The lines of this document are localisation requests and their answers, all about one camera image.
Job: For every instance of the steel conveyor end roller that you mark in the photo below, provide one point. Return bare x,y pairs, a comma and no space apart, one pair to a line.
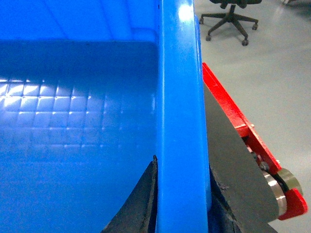
279,187

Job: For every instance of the red conveyor frame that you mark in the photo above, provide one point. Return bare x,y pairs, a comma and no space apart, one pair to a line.
241,124

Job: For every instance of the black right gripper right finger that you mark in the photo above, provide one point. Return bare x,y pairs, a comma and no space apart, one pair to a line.
242,203

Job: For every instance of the large blue plastic crate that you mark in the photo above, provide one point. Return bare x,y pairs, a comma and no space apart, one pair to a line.
90,92

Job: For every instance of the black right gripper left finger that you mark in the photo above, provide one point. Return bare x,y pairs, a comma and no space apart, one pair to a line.
139,212

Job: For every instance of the black office chair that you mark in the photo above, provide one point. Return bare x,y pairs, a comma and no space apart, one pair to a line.
231,17

